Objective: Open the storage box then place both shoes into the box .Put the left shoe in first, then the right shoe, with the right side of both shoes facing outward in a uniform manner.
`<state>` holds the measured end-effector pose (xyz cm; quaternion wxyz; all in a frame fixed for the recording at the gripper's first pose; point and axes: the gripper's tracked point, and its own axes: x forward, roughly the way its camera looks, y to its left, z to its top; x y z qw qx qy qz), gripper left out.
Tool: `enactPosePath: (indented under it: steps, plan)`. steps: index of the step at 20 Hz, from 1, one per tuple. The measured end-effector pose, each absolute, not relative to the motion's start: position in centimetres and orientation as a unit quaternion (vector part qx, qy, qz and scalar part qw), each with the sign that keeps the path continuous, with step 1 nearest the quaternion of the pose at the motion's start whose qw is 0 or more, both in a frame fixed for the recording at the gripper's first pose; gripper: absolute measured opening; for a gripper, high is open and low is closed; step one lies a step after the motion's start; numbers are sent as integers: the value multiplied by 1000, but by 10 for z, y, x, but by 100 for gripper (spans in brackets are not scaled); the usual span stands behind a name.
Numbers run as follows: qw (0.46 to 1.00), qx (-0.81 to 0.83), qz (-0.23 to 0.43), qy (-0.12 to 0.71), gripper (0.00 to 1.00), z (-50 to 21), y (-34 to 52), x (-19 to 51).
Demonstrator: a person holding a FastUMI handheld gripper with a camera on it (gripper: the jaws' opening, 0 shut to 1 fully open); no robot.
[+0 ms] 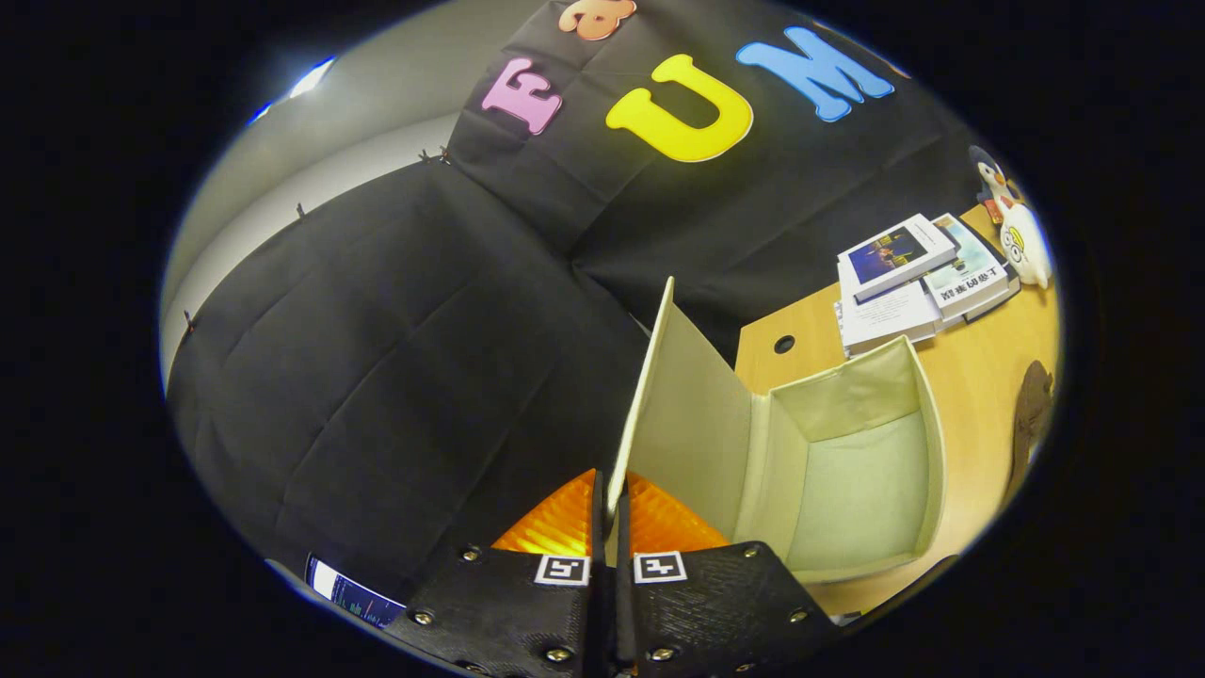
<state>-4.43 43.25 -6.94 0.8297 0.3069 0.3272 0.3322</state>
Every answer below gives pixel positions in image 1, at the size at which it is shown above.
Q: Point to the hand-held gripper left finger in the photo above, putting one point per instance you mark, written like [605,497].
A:
[527,612]

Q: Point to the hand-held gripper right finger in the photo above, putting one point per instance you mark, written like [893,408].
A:
[715,612]

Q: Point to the beige fabric storage box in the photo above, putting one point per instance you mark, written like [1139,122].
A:
[847,471]

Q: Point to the brown fuzzy shoe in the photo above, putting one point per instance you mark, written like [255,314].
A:
[1031,414]

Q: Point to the dark display screen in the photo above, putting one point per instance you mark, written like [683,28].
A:
[353,595]

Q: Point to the plain white book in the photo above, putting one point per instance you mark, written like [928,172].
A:
[885,320]

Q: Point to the book with blue photo cover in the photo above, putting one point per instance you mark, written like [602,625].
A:
[894,254]

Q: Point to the black book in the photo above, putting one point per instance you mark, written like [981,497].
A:
[1005,296]

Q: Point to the white seal plush toy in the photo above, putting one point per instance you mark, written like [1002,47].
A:
[1024,240]

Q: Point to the grey penguin plush toy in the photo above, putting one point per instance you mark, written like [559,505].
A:
[988,174]

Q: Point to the large ceiling light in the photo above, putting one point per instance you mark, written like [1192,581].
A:
[311,77]

